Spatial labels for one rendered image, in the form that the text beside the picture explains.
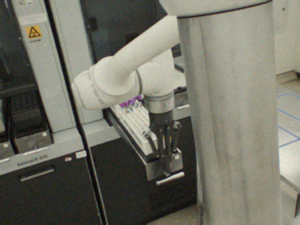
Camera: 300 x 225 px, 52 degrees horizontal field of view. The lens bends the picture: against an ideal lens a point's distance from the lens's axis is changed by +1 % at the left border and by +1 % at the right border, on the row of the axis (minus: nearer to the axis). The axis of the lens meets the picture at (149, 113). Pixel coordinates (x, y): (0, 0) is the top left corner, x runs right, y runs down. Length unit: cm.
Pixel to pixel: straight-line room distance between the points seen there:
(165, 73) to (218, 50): 52
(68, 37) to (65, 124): 40
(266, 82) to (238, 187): 12
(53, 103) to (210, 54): 114
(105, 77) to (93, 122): 78
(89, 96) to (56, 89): 64
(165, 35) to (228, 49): 31
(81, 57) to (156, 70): 61
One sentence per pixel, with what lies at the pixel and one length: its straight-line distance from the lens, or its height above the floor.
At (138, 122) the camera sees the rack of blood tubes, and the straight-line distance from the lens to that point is 115.
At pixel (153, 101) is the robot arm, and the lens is 86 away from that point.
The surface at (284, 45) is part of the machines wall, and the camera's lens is 357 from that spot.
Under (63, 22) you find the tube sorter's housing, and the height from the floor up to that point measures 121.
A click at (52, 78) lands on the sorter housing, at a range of 137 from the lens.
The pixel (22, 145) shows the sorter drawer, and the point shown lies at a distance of 138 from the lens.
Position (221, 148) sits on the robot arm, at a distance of 35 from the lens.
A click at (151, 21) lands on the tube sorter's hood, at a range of 141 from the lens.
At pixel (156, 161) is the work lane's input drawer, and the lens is 103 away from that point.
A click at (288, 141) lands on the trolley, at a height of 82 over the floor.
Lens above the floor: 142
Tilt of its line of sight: 27 degrees down
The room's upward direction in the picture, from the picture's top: 7 degrees counter-clockwise
